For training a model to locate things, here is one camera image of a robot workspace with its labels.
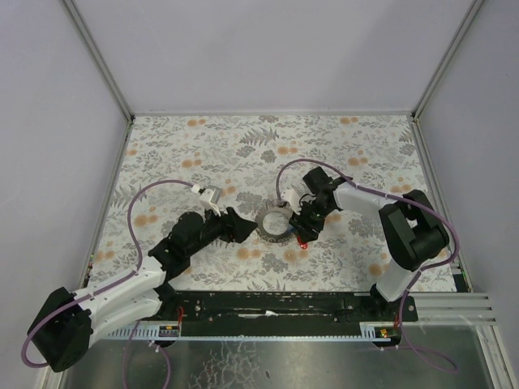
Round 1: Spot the right aluminium frame post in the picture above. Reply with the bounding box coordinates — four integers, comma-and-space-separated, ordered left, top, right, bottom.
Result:
411, 0, 486, 122

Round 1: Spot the aluminium frame post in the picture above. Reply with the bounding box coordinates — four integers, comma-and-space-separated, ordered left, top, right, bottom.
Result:
59, 0, 135, 122
411, 0, 486, 122

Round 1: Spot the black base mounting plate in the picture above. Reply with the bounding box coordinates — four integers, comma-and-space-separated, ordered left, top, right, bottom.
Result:
151, 291, 418, 345

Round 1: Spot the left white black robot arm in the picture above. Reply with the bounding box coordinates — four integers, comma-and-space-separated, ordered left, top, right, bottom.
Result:
28, 207, 258, 372

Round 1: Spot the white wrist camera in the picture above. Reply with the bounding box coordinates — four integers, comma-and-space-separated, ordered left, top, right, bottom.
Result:
199, 186, 221, 216
281, 189, 301, 215

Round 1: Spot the left aluminium frame post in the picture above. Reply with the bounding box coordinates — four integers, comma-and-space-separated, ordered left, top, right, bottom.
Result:
59, 0, 135, 122

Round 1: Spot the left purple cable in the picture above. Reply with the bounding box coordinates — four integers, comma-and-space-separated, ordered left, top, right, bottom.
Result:
20, 180, 202, 368

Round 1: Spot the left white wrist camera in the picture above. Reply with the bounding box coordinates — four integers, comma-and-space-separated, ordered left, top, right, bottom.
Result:
199, 186, 221, 216

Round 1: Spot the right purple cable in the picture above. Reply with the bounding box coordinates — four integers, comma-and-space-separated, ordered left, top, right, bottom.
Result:
275, 159, 461, 284

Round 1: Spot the purple cable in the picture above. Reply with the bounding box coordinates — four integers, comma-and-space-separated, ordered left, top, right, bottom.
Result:
275, 159, 461, 284
20, 180, 202, 368

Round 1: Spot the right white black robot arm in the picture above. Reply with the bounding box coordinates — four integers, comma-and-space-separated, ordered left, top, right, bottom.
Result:
280, 167, 450, 302

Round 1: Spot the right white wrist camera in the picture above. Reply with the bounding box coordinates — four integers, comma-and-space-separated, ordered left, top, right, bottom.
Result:
281, 189, 301, 215

